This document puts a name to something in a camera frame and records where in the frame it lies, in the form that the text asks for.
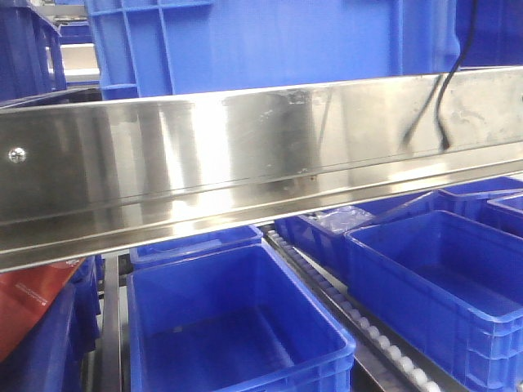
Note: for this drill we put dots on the dark blue bin lower middle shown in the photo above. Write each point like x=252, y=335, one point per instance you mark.
x=238, y=320

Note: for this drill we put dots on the blue bin behind middle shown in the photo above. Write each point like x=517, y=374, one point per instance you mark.
x=179, y=249

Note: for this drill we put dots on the stainless steel shelf rail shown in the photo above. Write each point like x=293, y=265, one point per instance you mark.
x=105, y=175

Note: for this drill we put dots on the dark blue bin upper right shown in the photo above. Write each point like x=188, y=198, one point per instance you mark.
x=498, y=35

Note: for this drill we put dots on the rail screw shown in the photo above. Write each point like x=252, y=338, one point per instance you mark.
x=17, y=155

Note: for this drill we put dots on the blue bin with plastic bag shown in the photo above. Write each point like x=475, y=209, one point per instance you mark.
x=321, y=234

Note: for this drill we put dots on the dark blue bin upper left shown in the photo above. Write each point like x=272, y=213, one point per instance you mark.
x=31, y=58

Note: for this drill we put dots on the dark blue bin lower right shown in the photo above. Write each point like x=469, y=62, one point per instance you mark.
x=451, y=287

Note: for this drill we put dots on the dark blue bin lower left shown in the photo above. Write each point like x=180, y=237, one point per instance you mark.
x=50, y=356

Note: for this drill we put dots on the dark blue bin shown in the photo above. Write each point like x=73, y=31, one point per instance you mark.
x=238, y=320
x=31, y=58
x=451, y=287
x=50, y=356
x=498, y=35

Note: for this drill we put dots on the white roller track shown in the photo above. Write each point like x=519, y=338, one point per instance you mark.
x=383, y=360

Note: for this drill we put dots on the large light blue bin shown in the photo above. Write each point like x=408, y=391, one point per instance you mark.
x=160, y=48

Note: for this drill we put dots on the blue bin far right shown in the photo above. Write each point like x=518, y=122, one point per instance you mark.
x=495, y=202

